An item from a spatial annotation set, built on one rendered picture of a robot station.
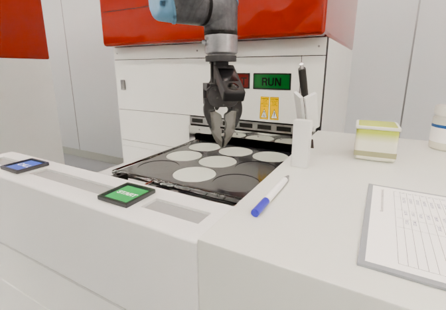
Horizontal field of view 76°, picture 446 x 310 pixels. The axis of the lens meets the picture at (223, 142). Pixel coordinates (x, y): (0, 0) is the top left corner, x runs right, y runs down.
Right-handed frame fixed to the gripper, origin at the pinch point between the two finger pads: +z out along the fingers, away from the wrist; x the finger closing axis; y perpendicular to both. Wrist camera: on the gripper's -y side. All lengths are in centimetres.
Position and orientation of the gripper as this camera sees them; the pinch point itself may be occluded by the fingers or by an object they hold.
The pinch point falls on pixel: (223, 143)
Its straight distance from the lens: 68.6
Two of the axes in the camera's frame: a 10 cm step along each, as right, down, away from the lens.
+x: -9.7, 0.6, -2.2
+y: -2.2, -2.4, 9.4
